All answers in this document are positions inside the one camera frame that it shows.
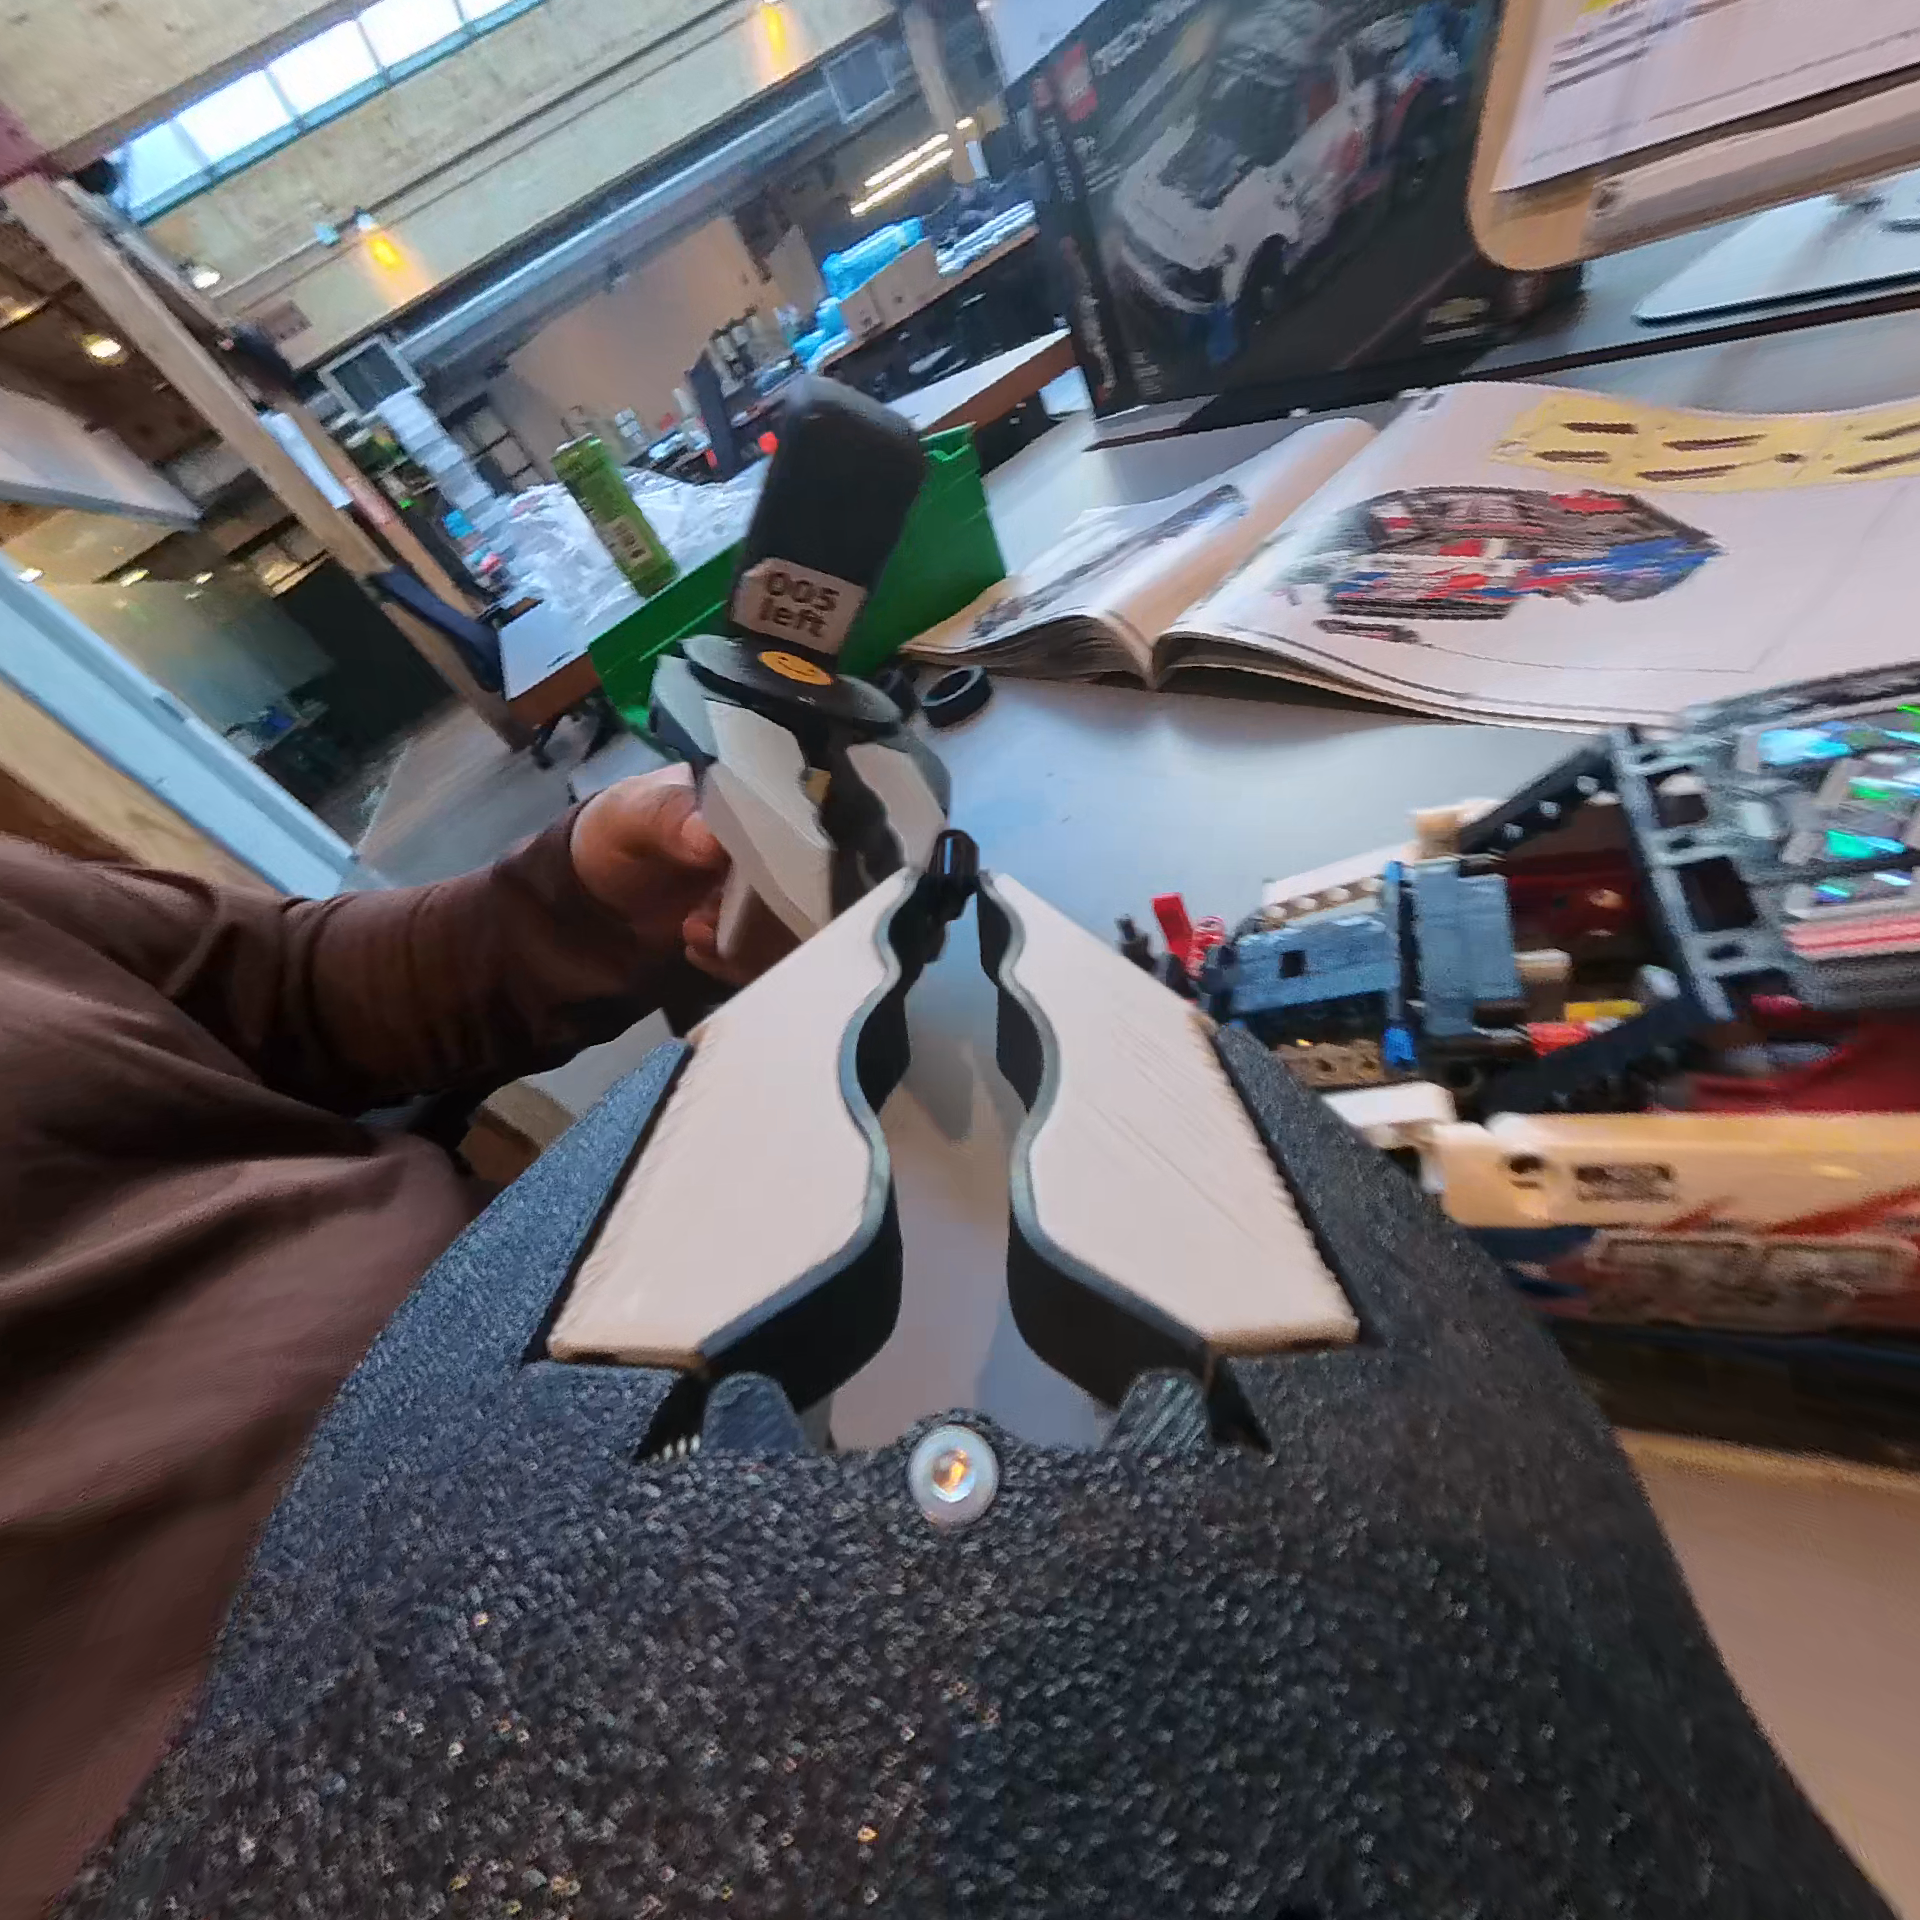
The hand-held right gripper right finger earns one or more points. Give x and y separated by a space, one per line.
1171 1201

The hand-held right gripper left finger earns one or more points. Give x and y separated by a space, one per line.
721 1201

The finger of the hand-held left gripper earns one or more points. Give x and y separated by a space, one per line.
774 840
893 810

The black striped toy brick panel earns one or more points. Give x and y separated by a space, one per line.
949 878

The person's left forearm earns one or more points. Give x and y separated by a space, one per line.
421 975

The grey desk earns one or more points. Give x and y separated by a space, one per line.
1201 780

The person's left hand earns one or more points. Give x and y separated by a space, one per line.
646 849

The green plastic bin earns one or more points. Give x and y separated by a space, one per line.
946 555

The black rubber toy tyre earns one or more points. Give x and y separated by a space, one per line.
957 697

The green drink can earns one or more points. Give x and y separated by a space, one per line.
617 516

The cardboard box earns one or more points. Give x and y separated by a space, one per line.
901 283

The blue wrapped bundle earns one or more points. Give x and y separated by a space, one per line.
869 255

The partly built toy brick car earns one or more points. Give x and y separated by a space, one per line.
1577 1049

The person's brown shirt torso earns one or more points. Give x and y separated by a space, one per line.
182 1275

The black toy set box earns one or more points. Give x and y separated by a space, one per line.
1290 194

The open instruction booklet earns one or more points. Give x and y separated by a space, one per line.
1425 599

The yellow sticker sheet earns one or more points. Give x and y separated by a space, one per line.
1711 436

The grey ventilation duct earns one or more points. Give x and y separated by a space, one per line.
599 240

